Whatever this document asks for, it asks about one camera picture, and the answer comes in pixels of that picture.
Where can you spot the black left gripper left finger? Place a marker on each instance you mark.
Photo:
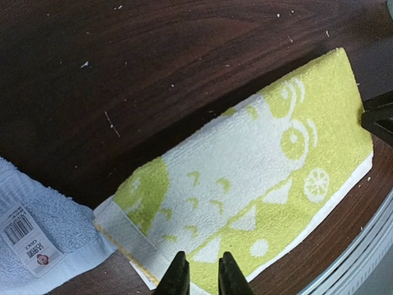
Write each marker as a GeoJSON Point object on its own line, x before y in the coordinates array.
{"type": "Point", "coordinates": [176, 280]}

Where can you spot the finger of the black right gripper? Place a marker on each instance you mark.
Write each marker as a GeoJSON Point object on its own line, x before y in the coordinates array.
{"type": "Point", "coordinates": [379, 123]}
{"type": "Point", "coordinates": [380, 102]}

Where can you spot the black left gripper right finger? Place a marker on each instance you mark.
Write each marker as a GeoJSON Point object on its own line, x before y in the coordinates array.
{"type": "Point", "coordinates": [231, 280]}

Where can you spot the green crocodile pattern towel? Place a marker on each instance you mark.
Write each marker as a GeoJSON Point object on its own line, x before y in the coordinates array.
{"type": "Point", "coordinates": [254, 181]}

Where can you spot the light blue towel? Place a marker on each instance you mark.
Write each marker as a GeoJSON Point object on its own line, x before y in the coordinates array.
{"type": "Point", "coordinates": [46, 238]}

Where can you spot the aluminium front rail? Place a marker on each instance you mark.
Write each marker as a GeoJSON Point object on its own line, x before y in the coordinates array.
{"type": "Point", "coordinates": [347, 273]}

